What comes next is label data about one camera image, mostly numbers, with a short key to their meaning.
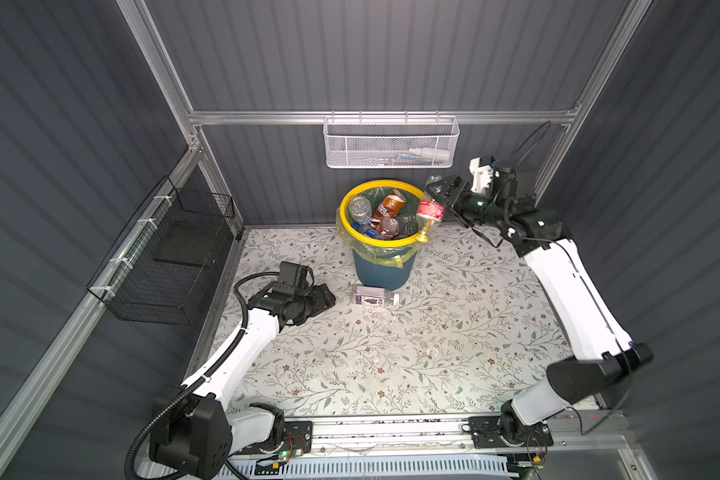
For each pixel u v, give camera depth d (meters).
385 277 1.03
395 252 0.77
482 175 0.62
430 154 0.92
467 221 0.62
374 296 0.94
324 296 0.75
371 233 0.86
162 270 0.75
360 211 0.83
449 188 0.60
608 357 0.41
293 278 0.64
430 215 0.68
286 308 0.58
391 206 0.89
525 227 0.47
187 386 0.42
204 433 0.39
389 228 0.87
